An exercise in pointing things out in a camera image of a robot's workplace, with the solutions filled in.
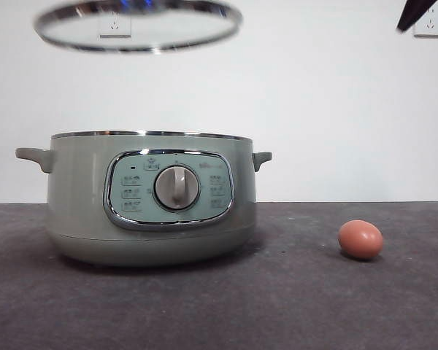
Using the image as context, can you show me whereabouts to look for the brown egg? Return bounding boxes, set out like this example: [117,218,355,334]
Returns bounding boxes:
[337,219,385,261]

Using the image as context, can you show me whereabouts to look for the glass lid with green knob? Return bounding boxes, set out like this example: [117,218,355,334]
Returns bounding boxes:
[32,0,244,54]

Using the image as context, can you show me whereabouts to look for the sage green electric cooking pot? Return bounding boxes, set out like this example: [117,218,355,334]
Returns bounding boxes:
[15,129,273,268]

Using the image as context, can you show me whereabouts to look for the white wall socket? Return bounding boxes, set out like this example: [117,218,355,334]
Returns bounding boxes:
[99,9,133,39]
[413,6,438,39]

